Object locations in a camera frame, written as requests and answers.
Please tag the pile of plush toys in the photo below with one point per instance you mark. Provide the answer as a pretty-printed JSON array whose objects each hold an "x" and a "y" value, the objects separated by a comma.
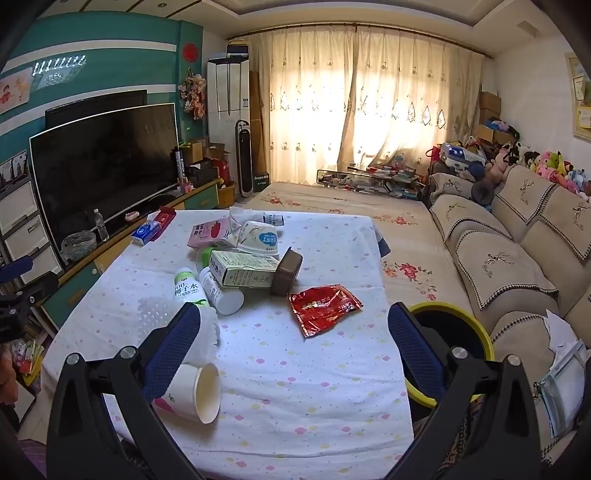
[{"x": 549, "y": 164}]

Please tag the stack of cardboard boxes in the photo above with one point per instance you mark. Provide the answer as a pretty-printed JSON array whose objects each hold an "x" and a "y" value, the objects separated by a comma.
[{"x": 490, "y": 110}]

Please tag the white plastic drawer unit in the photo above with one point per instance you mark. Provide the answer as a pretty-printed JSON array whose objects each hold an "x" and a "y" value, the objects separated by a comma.
[{"x": 21, "y": 221}]

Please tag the beige sofa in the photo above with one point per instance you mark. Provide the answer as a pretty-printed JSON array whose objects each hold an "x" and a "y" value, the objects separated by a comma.
[{"x": 521, "y": 240}]

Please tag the yellow-rimmed black trash bin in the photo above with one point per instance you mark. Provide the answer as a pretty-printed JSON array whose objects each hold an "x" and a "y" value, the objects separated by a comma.
[{"x": 455, "y": 323}]

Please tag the clear water bottle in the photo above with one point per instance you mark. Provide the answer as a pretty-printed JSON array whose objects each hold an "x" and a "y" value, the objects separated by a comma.
[{"x": 101, "y": 226}]

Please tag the white green drink bottle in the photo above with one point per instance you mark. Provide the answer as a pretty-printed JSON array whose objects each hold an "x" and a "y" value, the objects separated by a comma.
[{"x": 184, "y": 288}]

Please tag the pink strawberry milk carton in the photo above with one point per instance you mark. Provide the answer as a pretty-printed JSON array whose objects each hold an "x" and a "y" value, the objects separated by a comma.
[{"x": 210, "y": 233}]

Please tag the green yellow television cabinet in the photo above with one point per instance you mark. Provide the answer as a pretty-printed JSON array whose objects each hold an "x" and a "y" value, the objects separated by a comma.
[{"x": 74, "y": 288}]

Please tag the cream floral mat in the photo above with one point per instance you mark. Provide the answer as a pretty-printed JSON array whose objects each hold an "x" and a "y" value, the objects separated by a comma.
[{"x": 323, "y": 196}]

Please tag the black white tower fan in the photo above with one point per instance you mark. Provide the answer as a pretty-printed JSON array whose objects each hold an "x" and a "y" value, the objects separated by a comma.
[{"x": 244, "y": 157}]

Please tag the pile of books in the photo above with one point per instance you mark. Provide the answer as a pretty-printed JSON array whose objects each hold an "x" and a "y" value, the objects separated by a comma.
[{"x": 28, "y": 362}]

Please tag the red round wall decoration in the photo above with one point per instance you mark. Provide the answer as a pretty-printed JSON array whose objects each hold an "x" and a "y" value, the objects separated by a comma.
[{"x": 190, "y": 51}]

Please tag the blue clear plastic pouch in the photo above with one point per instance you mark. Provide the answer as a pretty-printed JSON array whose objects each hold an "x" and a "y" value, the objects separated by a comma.
[{"x": 565, "y": 385}]

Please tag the red snack packet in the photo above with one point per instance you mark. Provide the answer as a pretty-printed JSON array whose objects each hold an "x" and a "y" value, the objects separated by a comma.
[{"x": 323, "y": 307}]

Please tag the framed wall pictures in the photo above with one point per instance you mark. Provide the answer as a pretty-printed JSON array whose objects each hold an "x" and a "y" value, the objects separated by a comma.
[{"x": 581, "y": 97}]

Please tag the curved black television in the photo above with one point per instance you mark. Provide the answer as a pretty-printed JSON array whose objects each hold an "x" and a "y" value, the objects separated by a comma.
[{"x": 101, "y": 175}]

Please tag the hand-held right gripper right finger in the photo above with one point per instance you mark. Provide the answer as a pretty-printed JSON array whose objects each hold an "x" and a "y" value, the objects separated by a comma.
[{"x": 415, "y": 344}]

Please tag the black tube with white print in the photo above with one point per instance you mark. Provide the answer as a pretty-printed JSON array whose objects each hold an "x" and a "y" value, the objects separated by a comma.
[{"x": 179, "y": 164}]

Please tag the glass coffee table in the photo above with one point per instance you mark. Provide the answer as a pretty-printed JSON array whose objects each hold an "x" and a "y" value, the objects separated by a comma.
[{"x": 369, "y": 177}]

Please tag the pink wall poster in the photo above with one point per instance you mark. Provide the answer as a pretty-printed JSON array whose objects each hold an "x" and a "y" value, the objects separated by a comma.
[{"x": 14, "y": 91}]

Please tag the green white drink carton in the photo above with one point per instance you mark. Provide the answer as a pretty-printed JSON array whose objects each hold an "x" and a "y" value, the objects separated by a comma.
[{"x": 240, "y": 270}]

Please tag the red flat box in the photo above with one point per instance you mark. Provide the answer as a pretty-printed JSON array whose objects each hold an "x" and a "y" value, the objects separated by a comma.
[{"x": 166, "y": 215}]

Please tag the cream embroidered curtain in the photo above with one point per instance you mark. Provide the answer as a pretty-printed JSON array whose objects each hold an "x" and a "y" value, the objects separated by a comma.
[
  {"x": 300, "y": 101},
  {"x": 415, "y": 101}
]

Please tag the brown plastic container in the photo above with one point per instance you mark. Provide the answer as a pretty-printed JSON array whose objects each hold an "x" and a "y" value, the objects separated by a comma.
[{"x": 286, "y": 272}]

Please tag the small white labelled bottle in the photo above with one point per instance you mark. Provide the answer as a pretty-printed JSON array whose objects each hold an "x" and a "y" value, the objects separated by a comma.
[{"x": 273, "y": 219}]

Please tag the crumpled clear plastic bag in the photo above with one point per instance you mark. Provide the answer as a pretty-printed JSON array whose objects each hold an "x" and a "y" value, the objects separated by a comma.
[{"x": 78, "y": 247}]

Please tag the crumpled white tissue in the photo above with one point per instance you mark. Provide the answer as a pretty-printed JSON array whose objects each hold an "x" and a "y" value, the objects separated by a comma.
[{"x": 240, "y": 216}]

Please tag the clear jar with green lid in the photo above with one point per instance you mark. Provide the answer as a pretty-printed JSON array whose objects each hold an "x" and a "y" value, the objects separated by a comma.
[{"x": 203, "y": 259}]

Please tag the pink flower wall decoration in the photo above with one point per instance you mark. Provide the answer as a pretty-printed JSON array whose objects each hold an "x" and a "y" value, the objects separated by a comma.
[{"x": 194, "y": 94}]

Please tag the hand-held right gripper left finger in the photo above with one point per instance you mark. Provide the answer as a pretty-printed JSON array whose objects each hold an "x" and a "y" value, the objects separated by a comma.
[{"x": 173, "y": 344}]

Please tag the cream yogurt cup upside down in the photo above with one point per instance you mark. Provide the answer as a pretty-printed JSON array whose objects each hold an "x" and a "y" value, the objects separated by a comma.
[{"x": 258, "y": 239}]

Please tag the blue tissue pack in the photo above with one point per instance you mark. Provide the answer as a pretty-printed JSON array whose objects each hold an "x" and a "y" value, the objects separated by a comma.
[{"x": 145, "y": 232}]

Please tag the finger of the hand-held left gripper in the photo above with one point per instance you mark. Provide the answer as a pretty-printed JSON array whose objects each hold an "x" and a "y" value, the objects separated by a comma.
[
  {"x": 16, "y": 269},
  {"x": 34, "y": 287}
]

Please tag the wall-mounted black television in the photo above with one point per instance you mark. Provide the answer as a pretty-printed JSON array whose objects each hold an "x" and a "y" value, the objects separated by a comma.
[{"x": 92, "y": 106}]

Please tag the white paper cup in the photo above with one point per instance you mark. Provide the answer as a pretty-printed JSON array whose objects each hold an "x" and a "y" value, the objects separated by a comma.
[{"x": 203, "y": 392}]

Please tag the white supplement bottle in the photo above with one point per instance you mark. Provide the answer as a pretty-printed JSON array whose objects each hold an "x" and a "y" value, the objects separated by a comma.
[{"x": 226, "y": 297}]

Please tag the white standing air conditioner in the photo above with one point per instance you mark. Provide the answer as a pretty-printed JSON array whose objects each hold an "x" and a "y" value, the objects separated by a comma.
[{"x": 228, "y": 97}]

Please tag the open cardboard boxes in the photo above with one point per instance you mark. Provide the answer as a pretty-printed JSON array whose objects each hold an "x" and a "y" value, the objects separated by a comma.
[{"x": 201, "y": 154}]

